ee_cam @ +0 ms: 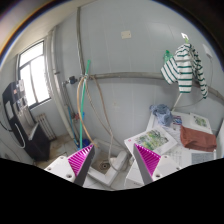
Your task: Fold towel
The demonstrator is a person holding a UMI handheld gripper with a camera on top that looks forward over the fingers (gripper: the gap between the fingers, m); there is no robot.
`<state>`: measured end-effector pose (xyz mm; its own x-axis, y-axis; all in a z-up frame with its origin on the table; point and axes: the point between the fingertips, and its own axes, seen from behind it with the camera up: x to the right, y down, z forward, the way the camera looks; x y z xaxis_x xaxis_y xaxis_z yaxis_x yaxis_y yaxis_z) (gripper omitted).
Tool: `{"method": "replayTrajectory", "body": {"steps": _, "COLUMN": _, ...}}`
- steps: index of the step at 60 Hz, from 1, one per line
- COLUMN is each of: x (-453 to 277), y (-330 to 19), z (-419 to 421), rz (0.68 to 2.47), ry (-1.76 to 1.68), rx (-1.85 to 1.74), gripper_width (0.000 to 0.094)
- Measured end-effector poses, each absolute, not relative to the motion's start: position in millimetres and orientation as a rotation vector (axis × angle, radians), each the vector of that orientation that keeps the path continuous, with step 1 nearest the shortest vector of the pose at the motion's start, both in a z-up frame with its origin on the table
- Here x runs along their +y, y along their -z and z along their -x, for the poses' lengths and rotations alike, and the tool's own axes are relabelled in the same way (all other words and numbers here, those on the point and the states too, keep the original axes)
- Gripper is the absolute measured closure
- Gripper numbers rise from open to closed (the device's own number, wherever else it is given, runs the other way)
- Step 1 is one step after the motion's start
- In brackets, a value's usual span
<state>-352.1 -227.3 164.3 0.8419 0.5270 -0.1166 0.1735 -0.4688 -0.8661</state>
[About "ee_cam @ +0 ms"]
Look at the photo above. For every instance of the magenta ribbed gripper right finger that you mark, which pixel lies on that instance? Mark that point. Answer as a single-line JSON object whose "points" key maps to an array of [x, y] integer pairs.
{"points": [[147, 161]]}

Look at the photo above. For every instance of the window with dark frame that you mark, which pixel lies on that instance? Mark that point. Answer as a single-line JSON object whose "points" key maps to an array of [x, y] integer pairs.
{"points": [[32, 70]]}

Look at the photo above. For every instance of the white washing machine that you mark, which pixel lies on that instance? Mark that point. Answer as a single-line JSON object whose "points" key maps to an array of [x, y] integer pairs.
{"points": [[183, 157]]}

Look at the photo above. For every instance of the brown folded towel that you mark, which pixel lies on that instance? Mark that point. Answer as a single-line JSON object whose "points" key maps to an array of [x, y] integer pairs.
{"points": [[197, 140]]}

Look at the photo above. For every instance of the white mop sink basin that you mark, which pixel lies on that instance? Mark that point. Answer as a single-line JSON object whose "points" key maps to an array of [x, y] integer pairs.
{"points": [[107, 162]]}

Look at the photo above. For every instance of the illustrated paper sheet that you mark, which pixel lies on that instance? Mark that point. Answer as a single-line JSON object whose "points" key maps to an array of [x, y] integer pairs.
{"points": [[156, 139]]}

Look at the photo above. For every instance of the vertical grey wall pipe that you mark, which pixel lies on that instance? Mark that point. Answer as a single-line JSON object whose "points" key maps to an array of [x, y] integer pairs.
{"points": [[79, 42]]}

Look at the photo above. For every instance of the green white striped shirt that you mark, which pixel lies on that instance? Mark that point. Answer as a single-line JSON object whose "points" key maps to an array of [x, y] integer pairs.
{"points": [[183, 67]]}

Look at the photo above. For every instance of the white wall switch plate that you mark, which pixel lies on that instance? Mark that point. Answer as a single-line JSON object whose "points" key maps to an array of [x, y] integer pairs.
{"points": [[126, 34]]}

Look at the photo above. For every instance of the horizontal grey wall pipe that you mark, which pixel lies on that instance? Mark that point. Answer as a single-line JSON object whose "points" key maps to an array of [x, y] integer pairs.
{"points": [[147, 75]]}

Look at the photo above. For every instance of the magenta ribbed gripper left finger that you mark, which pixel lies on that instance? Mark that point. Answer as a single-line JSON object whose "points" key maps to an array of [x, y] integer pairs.
{"points": [[80, 163]]}

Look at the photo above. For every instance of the white radiator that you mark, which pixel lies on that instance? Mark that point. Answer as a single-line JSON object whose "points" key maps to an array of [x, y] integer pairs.
{"points": [[45, 125]]}

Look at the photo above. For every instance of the small illustrated booklet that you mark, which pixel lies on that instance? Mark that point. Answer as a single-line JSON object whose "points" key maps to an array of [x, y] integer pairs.
{"points": [[199, 121]]}

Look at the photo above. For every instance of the thick white vertical pipe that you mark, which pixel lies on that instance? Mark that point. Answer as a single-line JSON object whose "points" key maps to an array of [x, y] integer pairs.
{"points": [[57, 86]]}

